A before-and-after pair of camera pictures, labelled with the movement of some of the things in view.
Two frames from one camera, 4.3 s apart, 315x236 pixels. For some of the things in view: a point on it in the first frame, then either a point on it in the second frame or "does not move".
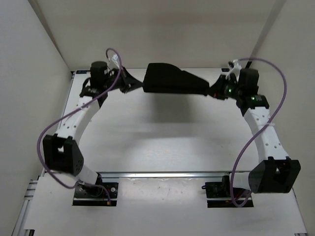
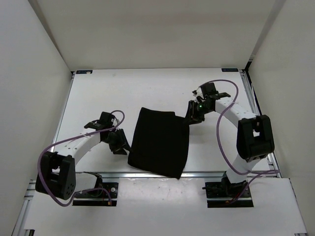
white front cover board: (167, 203) does not move
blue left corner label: (82, 72) does not move
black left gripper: (129, 82) → (117, 149)
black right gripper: (215, 91) → (190, 114)
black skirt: (165, 77) → (160, 142)
